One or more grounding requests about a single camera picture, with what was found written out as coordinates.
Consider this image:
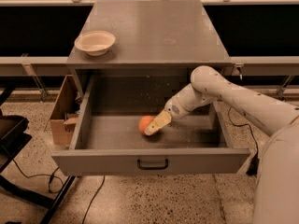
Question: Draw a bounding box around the grey open drawer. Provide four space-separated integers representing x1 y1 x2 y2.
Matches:
52 75 250 176

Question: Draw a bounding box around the black cable right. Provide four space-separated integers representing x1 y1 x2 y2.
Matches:
226 106 260 161

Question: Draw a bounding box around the grey cabinet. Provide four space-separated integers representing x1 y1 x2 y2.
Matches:
66 0 231 93

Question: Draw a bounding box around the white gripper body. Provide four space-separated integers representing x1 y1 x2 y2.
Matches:
164 91 199 120

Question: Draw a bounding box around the cardboard box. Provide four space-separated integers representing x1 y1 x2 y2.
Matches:
50 76 81 145

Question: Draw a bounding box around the white paper bowl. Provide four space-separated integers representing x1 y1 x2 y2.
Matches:
75 31 116 56

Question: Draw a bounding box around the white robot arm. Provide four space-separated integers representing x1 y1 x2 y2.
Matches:
144 66 299 224

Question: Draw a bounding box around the black stand frame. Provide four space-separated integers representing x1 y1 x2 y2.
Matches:
0 91 66 224

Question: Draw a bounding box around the orange fruit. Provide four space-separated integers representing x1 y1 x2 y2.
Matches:
138 116 154 135

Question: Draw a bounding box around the grey rail barrier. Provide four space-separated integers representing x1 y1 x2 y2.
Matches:
1 0 299 76

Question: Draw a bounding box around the black power adapter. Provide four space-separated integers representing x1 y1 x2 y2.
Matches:
247 155 260 176

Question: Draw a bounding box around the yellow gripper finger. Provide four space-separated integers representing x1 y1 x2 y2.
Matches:
145 110 172 136

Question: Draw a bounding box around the black cable left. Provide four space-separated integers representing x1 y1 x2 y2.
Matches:
11 158 64 194

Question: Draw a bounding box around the black drawer handle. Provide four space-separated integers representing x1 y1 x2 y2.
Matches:
137 159 169 171

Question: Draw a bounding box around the black cable under drawer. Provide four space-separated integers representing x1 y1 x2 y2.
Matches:
80 175 106 224

